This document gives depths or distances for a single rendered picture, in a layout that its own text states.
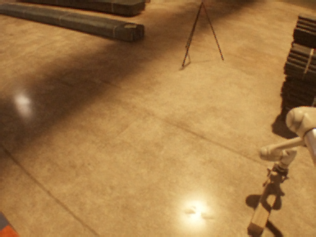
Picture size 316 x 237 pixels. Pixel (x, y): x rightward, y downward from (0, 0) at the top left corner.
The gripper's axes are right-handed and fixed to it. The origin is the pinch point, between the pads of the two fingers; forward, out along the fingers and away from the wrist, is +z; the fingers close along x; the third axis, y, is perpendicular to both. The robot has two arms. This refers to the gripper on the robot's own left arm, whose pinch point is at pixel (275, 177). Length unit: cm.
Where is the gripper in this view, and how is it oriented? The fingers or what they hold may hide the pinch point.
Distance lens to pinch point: 210.6
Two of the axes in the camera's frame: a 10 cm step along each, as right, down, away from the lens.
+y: -5.7, 5.3, -6.2
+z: 0.0, 7.6, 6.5
